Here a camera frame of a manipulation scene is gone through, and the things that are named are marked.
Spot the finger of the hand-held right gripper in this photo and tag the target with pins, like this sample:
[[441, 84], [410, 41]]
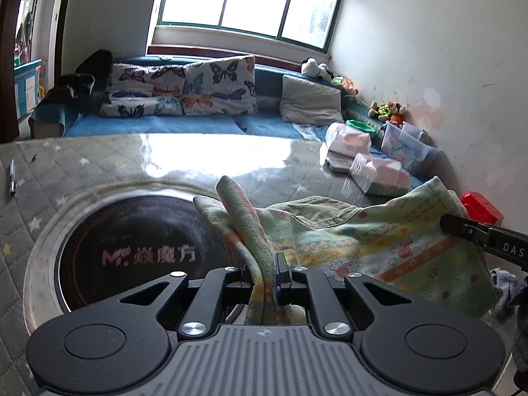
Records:
[[456, 227]]

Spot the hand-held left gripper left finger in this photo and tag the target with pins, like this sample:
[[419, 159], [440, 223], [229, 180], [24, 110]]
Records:
[[237, 277]]

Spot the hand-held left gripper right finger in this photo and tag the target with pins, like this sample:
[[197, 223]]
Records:
[[283, 273]]

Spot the pastel printed child's garment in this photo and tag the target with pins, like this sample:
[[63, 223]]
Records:
[[371, 239]]

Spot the hanging clothes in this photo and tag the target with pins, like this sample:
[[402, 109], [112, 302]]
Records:
[[24, 33]]

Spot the red box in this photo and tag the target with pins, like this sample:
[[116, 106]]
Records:
[[482, 208]]

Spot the grey blue knit cloth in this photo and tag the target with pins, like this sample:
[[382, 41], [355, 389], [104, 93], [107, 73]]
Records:
[[503, 288]]

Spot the pink white tissue pack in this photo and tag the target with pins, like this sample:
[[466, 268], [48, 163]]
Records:
[[383, 177], [346, 140]]

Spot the clear plastic storage box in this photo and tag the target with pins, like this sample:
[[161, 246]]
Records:
[[402, 144]]

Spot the small white box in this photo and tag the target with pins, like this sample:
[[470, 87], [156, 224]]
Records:
[[336, 163]]

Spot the round black induction cooktop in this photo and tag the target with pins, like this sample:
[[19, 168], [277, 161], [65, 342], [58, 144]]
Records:
[[123, 231]]

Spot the brown plush toy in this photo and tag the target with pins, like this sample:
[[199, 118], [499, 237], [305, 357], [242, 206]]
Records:
[[398, 109]]

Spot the green bowl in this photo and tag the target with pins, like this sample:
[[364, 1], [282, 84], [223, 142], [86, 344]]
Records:
[[359, 126]]

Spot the blue checked cloth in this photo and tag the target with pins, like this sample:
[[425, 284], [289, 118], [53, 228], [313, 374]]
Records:
[[307, 132]]

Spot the blue sofa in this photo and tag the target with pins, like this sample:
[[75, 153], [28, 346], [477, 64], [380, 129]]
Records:
[[185, 126]]

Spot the plain grey pillow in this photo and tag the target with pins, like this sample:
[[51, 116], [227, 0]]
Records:
[[309, 99]]

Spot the pink plush toy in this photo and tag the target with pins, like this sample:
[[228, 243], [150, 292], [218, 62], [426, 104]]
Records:
[[348, 86]]

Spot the large butterfly print pillow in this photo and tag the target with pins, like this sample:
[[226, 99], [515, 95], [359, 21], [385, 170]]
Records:
[[218, 86]]

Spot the black and white plush toy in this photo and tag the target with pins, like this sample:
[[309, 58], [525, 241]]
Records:
[[311, 67]]

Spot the silver pen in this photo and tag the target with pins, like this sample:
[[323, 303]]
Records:
[[12, 177]]

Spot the teal cabinet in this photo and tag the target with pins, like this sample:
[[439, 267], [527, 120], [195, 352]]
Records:
[[27, 86]]

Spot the brown wooden door frame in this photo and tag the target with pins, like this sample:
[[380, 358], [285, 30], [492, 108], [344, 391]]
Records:
[[8, 49]]

